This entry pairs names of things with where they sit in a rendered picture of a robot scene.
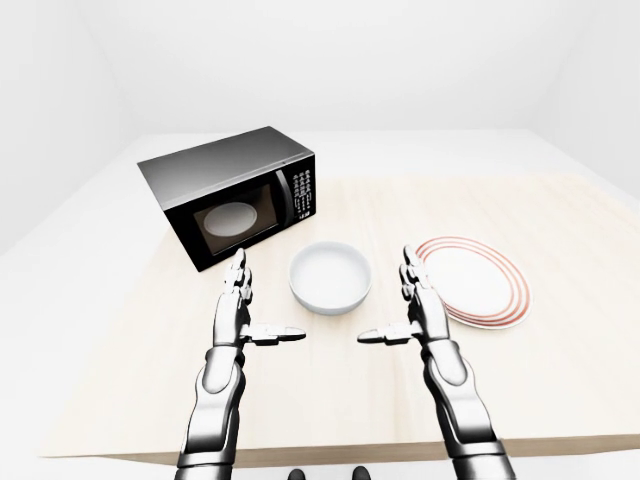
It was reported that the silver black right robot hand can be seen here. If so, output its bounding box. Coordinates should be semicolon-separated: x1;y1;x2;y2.
356;244;451;350

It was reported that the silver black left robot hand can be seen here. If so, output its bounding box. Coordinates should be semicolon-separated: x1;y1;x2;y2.
212;247;307;350

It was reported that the black microwave oven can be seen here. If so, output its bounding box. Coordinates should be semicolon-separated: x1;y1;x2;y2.
136;125;317;274

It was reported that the white bowl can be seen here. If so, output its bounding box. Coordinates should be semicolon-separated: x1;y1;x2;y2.
288;241;375;317

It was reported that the white plate with red rings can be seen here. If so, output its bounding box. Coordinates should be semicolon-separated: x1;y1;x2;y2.
414;236;532;331

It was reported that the white microwave turntable plate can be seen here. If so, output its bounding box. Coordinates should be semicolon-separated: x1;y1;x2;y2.
204;201;259;238

